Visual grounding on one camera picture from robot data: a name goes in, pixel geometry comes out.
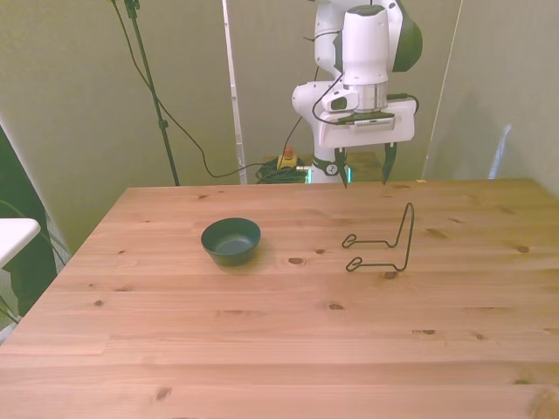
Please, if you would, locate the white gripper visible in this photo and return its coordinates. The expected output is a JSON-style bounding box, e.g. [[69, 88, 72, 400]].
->
[[317, 100, 417, 190]]

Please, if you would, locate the dark green bowl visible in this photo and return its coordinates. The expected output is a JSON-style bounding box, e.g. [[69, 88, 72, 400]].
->
[[200, 217, 263, 268]]

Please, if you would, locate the yellow emergency stop button box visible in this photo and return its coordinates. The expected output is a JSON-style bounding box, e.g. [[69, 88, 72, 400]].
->
[[277, 147, 299, 171]]

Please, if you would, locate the thin slanted white rod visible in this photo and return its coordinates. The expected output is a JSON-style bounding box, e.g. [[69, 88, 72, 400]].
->
[[424, 0, 465, 181]]

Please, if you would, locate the pale blue strip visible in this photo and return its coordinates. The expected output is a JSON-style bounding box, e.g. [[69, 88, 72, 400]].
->
[[487, 123, 514, 181]]

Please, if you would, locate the white vertical pole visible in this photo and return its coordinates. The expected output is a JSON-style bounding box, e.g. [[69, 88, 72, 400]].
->
[[221, 0, 249, 186]]

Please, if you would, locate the black tripod stand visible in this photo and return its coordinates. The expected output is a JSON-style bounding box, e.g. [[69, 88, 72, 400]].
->
[[123, 0, 182, 187]]

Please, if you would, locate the dark green cloth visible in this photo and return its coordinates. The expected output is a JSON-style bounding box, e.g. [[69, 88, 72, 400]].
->
[[0, 125, 72, 325]]

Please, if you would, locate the white flat board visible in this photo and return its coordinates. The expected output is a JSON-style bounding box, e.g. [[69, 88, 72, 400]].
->
[[0, 217, 42, 269]]

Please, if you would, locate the black wire bowl stand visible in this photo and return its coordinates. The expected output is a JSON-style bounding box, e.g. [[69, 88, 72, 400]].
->
[[342, 202, 416, 273]]

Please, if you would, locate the coiled dark cable bundle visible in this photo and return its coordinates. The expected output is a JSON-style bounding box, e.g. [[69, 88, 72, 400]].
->
[[254, 158, 314, 185]]

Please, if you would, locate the black cable from tripod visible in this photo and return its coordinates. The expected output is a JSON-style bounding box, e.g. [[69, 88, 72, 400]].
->
[[108, 0, 280, 179]]

